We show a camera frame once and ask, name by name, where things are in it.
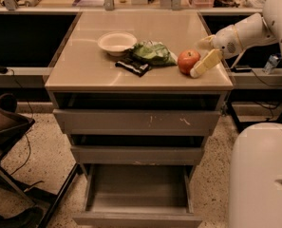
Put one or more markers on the grey top drawer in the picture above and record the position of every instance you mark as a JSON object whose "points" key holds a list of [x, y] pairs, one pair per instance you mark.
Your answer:
{"points": [[136, 122]]}

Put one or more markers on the white stick with black base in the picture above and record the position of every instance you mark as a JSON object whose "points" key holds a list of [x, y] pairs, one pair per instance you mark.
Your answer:
{"points": [[236, 67]]}

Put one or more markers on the grey bottom drawer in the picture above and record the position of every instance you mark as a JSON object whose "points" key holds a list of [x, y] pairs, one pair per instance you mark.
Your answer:
{"points": [[140, 196]]}

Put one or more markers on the dark office chair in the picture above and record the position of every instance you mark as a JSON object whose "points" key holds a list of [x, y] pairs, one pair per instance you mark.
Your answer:
{"points": [[13, 127]]}

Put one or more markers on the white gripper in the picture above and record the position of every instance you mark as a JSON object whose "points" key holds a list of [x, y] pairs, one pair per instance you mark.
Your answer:
{"points": [[225, 42]]}

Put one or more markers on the grey drawer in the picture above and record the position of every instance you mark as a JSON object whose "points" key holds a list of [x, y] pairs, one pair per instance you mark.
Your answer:
{"points": [[137, 155], [140, 196], [136, 122]]}

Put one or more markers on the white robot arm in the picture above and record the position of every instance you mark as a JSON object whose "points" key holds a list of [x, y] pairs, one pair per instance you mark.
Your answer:
{"points": [[255, 195]]}

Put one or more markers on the small water bottle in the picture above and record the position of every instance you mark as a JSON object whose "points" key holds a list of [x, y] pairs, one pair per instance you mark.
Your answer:
{"points": [[272, 63]]}

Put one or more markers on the black snack wrapper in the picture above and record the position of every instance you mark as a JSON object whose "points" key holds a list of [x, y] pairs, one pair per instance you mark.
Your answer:
{"points": [[133, 66]]}

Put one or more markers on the green chip bag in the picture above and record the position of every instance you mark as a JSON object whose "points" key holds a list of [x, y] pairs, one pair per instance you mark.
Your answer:
{"points": [[153, 53]]}

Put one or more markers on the red apple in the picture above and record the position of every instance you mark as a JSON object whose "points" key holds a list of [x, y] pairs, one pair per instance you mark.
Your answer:
{"points": [[187, 59]]}

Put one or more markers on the grey drawer cabinet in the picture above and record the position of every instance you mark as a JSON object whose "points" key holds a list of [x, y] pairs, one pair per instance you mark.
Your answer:
{"points": [[119, 96]]}

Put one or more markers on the grey middle drawer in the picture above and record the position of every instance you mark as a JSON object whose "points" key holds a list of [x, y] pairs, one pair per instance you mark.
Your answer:
{"points": [[137, 155]]}

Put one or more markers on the white paper bowl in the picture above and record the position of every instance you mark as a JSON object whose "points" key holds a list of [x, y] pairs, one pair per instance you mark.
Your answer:
{"points": [[116, 43]]}

